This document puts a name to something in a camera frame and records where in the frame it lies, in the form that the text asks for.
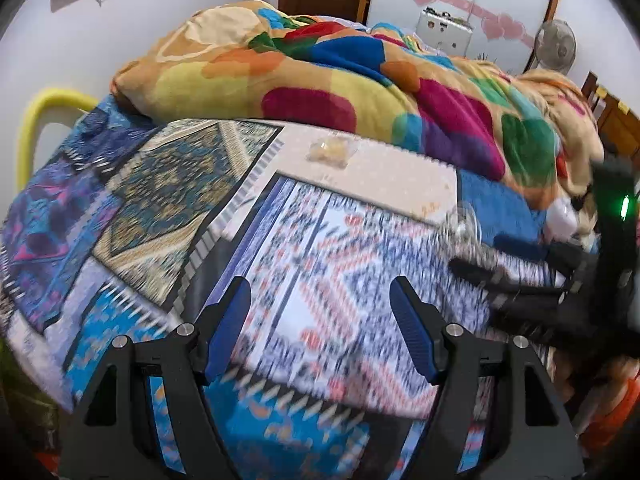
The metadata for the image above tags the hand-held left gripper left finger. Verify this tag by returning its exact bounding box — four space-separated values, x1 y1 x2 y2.
59 276 252 480

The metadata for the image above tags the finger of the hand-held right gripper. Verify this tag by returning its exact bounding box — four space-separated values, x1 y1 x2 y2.
447 256 576 346
492 233 572 275

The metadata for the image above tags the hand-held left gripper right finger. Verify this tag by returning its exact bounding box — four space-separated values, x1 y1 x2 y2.
389 275 586 480

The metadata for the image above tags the white cable bundle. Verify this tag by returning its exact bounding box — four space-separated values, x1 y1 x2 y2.
442 201 483 261

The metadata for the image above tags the blue towel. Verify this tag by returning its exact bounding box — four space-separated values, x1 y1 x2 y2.
455 167 548 246

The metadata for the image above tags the white plastic object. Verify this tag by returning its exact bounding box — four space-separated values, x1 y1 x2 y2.
545 197 581 246

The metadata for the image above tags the patterned patchwork bedsheet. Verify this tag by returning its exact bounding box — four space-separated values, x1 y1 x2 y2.
0 95 566 480

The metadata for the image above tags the wooden headboard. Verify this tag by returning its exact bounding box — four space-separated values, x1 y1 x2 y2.
580 71 640 166

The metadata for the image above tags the orange cloth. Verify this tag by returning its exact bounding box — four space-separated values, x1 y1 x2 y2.
575 360 640 456

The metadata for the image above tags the clear wrapper with yellow contents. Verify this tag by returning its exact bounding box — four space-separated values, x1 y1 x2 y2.
307 136 358 168

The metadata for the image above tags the standing fan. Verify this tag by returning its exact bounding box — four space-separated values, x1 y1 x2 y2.
522 20 577 76

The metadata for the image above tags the white box device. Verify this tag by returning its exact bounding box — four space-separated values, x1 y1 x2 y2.
417 7 473 56

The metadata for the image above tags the colourful fleece blanket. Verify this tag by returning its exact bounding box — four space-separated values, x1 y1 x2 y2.
110 1 608 211

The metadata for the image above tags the yellow bed rail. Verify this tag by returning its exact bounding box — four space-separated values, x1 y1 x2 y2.
16 87 98 196

